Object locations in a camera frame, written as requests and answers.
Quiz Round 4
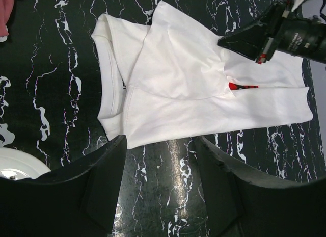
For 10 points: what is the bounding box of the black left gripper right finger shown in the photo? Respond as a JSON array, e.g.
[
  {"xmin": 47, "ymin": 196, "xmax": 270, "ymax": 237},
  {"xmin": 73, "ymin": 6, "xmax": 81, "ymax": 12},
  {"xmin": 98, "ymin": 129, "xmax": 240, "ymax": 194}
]
[{"xmin": 196, "ymin": 137, "xmax": 325, "ymax": 236}]

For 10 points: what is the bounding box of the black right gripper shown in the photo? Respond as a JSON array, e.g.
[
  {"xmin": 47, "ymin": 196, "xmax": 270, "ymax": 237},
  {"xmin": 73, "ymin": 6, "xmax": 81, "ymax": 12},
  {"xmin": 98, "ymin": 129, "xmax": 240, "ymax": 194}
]
[{"xmin": 217, "ymin": 0, "xmax": 325, "ymax": 64}]

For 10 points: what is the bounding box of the folded pink t-shirt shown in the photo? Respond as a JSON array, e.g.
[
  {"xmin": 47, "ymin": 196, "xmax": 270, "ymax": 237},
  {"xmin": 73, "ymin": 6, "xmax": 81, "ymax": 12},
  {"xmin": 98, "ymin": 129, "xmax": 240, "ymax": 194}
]
[{"xmin": 1, "ymin": 0, "xmax": 15, "ymax": 37}]

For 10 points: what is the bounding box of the white Coca-Cola print t-shirt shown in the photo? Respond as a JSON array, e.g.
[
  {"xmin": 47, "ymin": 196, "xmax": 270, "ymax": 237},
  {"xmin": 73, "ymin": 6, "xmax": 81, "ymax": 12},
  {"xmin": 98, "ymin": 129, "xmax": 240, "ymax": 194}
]
[{"xmin": 92, "ymin": 1, "xmax": 313, "ymax": 149}]

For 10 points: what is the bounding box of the white perforated plastic basket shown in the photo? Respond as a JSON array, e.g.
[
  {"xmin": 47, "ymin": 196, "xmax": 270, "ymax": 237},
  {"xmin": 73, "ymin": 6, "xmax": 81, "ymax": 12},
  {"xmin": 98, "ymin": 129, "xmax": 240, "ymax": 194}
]
[{"xmin": 0, "ymin": 147, "xmax": 51, "ymax": 181}]

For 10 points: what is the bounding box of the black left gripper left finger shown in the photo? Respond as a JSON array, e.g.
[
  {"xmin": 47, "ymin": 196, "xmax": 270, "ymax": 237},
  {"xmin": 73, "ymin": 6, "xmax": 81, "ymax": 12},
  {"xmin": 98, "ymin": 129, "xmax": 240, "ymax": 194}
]
[{"xmin": 1, "ymin": 135, "xmax": 127, "ymax": 236}]

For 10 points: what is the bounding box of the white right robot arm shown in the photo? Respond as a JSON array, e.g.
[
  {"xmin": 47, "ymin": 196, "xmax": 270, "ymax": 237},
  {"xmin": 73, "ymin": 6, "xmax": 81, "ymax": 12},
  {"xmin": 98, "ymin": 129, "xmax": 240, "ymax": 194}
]
[{"xmin": 217, "ymin": 0, "xmax": 325, "ymax": 64}]

